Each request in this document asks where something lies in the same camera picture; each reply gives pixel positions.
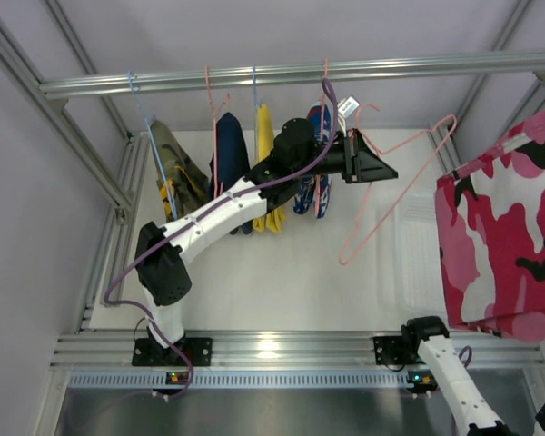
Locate pink wire hanger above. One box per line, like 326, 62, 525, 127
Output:
204, 66, 230, 198
314, 58, 328, 218
338, 103, 459, 266

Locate olive camouflage trousers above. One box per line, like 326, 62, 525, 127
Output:
151, 120, 208, 222

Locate navy blue trousers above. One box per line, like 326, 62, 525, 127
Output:
208, 112, 254, 236

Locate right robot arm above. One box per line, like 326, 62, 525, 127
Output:
401, 316, 545, 435

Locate blue white red trousers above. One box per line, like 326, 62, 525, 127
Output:
293, 102, 332, 219

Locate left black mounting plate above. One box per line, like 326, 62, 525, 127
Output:
132, 337, 213, 367

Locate pink camouflage trousers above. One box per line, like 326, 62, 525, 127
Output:
434, 110, 545, 342

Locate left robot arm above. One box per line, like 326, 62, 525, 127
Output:
135, 118, 398, 349

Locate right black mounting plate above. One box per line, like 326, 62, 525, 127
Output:
372, 335, 412, 367

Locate purple cable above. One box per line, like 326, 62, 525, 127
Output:
102, 77, 339, 402
456, 345, 473, 374

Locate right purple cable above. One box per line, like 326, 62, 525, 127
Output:
456, 345, 473, 374

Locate aluminium hanging rail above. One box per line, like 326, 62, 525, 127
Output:
39, 49, 545, 100

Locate black mounting plate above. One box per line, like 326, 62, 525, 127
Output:
372, 335, 412, 367
132, 337, 213, 367

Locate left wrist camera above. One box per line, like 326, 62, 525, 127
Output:
337, 95, 360, 132

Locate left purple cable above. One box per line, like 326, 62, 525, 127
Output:
102, 77, 339, 402

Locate yellow trousers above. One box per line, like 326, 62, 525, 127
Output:
253, 104, 286, 234

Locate grey slotted cable duct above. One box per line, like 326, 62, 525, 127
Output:
67, 369, 411, 390

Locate light blue wire hanger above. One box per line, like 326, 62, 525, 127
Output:
127, 70, 178, 219

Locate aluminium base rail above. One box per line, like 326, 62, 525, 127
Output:
50, 330, 545, 370

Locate white perforated plastic basket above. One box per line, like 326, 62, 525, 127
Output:
394, 192, 446, 318

